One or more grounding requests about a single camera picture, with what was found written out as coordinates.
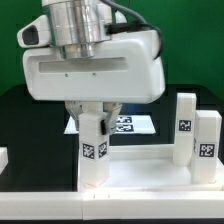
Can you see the white front border bar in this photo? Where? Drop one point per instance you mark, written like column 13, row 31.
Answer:
column 118, row 206

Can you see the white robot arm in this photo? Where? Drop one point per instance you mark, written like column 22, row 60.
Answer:
column 82, row 51

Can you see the white desk top tray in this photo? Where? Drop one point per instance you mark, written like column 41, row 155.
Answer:
column 143, row 168

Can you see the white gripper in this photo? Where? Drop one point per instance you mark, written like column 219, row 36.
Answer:
column 124, row 69

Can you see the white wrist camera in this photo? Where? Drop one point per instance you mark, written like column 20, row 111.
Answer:
column 35, row 34

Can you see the white left border block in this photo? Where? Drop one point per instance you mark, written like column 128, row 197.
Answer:
column 3, row 158

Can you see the white marker sheet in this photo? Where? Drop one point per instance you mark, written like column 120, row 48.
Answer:
column 134, row 124

